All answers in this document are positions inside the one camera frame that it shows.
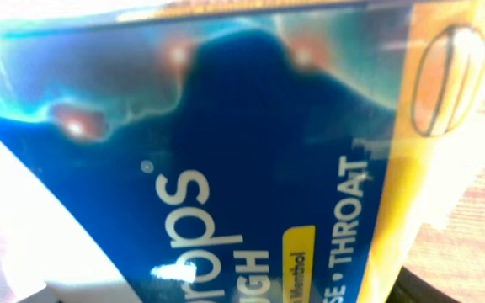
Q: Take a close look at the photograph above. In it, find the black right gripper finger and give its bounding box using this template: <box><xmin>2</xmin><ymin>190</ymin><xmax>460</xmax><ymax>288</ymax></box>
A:
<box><xmin>387</xmin><ymin>267</ymin><xmax>459</xmax><ymax>303</ymax></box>

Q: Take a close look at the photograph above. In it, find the blue yellow Vicks VapoDrops box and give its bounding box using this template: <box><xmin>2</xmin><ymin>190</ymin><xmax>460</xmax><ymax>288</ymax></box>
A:
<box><xmin>0</xmin><ymin>1</ymin><xmax>485</xmax><ymax>302</ymax></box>

